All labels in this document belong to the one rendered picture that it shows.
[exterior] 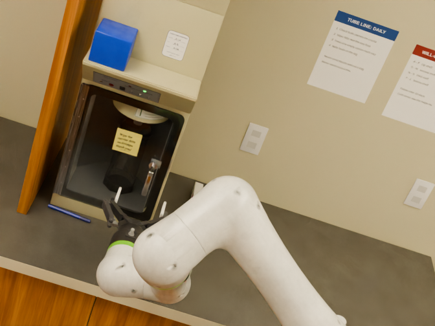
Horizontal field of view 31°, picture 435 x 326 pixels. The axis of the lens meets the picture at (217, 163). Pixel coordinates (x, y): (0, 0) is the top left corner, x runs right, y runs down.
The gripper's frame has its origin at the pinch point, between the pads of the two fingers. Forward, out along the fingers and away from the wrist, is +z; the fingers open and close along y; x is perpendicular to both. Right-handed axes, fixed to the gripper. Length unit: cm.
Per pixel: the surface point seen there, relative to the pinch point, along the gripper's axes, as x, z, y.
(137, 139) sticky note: -12.6, 11.0, 6.6
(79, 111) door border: -15.3, 11.1, 25.0
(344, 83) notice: -33, 55, -53
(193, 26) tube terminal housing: -51, 12, 2
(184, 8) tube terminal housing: -55, 12, 5
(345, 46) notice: -45, 55, -48
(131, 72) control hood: -36.6, 2.8, 13.3
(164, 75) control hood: -36.6, 7.8, 4.8
